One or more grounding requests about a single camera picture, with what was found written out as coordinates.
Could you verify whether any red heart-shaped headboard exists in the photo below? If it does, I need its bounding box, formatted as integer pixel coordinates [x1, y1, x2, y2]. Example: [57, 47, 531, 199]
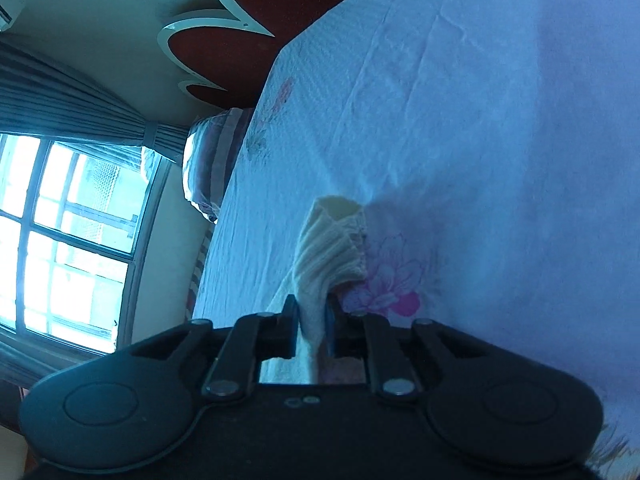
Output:
[157, 0, 373, 111]

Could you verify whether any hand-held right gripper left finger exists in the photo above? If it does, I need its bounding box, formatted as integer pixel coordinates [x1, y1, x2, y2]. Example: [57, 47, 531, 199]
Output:
[131, 294, 301, 403]

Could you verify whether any striped folded quilt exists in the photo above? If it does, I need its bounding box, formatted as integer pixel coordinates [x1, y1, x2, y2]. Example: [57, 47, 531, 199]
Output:
[182, 107, 256, 223]

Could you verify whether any blue-grey curtain with tie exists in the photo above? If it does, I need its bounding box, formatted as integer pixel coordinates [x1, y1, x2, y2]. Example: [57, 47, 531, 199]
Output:
[0, 40, 190, 163]

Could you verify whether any striped mattress cover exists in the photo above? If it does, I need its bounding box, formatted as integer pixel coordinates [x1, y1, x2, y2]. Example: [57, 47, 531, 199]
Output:
[186, 225, 217, 318]

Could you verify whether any large sliding window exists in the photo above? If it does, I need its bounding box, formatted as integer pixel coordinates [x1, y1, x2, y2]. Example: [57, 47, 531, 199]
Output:
[0, 132, 172, 356]

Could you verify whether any white air conditioner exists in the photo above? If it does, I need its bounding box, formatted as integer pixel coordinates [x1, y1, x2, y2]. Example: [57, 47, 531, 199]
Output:
[0, 4, 26, 32]

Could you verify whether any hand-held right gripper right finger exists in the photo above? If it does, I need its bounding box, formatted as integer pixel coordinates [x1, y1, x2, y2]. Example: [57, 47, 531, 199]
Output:
[324, 294, 483, 403]

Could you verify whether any floral bed sheet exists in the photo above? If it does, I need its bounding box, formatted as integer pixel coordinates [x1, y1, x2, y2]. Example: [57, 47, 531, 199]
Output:
[192, 0, 640, 480]

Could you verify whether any cream towel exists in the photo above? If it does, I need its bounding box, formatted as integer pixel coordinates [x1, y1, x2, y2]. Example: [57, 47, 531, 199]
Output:
[265, 195, 371, 386]

